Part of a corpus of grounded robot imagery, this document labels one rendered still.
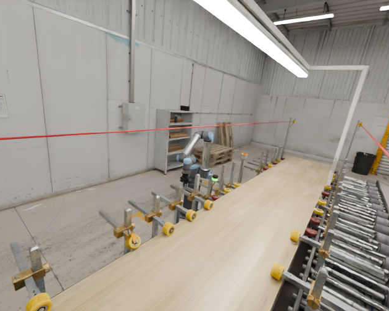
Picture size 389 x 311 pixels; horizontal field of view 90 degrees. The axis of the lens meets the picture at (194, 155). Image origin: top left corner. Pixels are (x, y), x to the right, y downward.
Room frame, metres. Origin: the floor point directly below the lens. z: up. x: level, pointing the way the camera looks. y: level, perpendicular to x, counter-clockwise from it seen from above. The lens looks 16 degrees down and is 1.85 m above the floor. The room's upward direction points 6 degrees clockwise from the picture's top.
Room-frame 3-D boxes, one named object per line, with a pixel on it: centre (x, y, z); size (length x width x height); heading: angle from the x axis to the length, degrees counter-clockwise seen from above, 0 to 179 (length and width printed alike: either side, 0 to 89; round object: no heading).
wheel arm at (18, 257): (0.74, 0.78, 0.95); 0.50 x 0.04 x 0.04; 52
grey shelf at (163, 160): (4.91, 0.58, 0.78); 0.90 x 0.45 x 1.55; 143
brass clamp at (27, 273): (0.72, 0.72, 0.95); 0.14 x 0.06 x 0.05; 142
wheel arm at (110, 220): (1.18, 0.53, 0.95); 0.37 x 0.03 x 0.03; 52
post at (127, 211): (1.13, 0.41, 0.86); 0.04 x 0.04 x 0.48; 52
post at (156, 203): (1.33, 0.25, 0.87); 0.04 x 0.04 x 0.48; 52
